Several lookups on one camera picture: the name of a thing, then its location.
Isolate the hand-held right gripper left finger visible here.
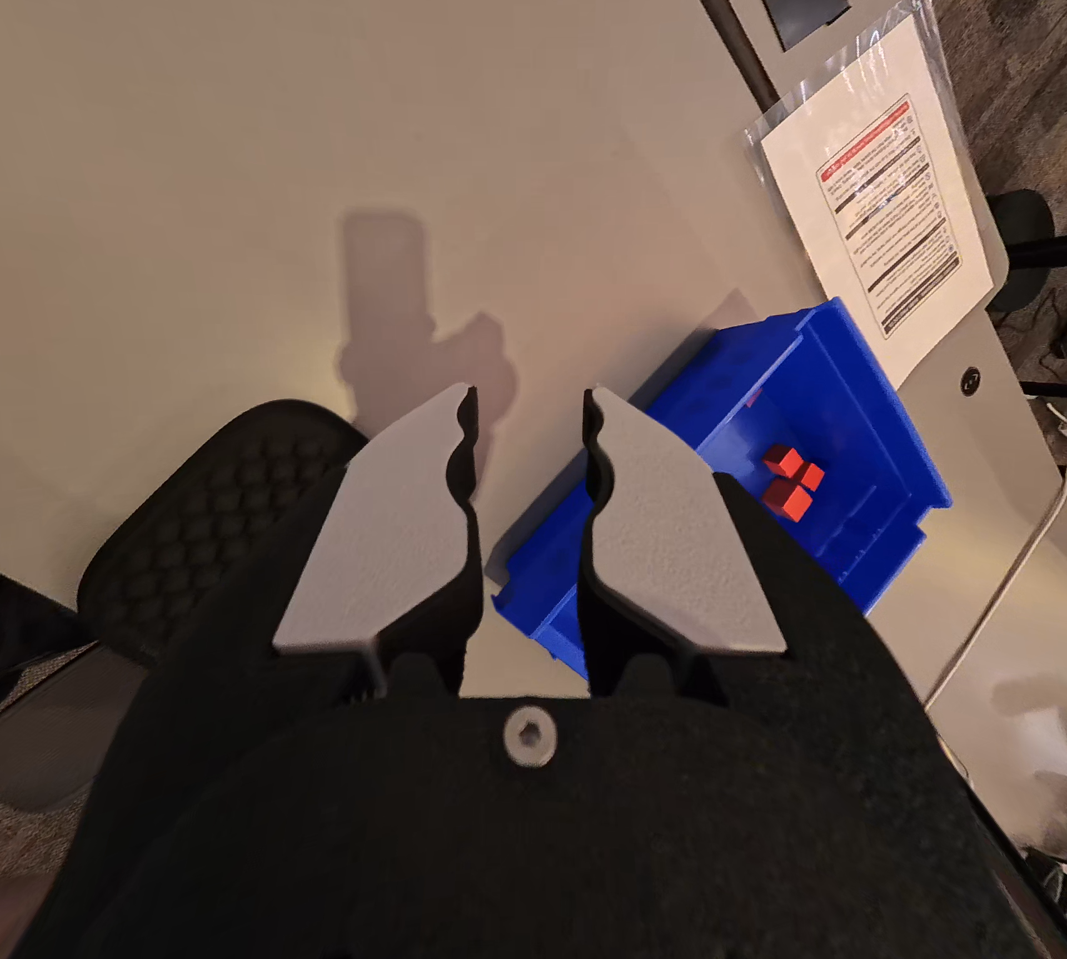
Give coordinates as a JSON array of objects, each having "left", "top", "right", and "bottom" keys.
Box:
[{"left": 272, "top": 384, "right": 485, "bottom": 697}]

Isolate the blue plastic bin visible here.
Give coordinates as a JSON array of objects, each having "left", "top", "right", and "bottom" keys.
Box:
[{"left": 492, "top": 297, "right": 953, "bottom": 680}]

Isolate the black stanchion base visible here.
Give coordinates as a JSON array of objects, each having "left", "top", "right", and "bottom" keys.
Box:
[{"left": 988, "top": 189, "right": 1055, "bottom": 314}]

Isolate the clear plastic bag with papers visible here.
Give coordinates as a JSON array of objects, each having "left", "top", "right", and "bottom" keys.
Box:
[{"left": 744, "top": 0, "right": 1014, "bottom": 385}]

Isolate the person's black clothing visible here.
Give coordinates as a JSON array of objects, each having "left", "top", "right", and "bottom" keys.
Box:
[{"left": 0, "top": 571, "right": 84, "bottom": 685}]

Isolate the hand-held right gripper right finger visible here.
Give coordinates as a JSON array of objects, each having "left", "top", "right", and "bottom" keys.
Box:
[{"left": 577, "top": 386, "right": 789, "bottom": 697}]

